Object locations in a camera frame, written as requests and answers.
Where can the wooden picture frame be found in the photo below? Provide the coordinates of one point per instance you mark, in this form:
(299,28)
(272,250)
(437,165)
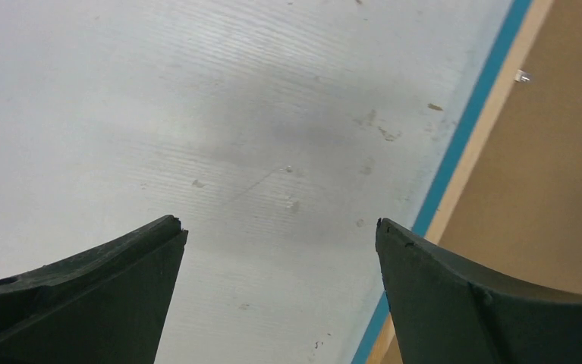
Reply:
(498,73)

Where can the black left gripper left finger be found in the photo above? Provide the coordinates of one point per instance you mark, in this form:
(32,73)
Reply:
(107,304)

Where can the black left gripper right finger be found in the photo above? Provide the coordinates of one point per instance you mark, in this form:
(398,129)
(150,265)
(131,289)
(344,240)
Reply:
(448,309)

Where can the brown cardboard backing board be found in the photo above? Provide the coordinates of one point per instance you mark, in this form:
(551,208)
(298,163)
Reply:
(520,212)

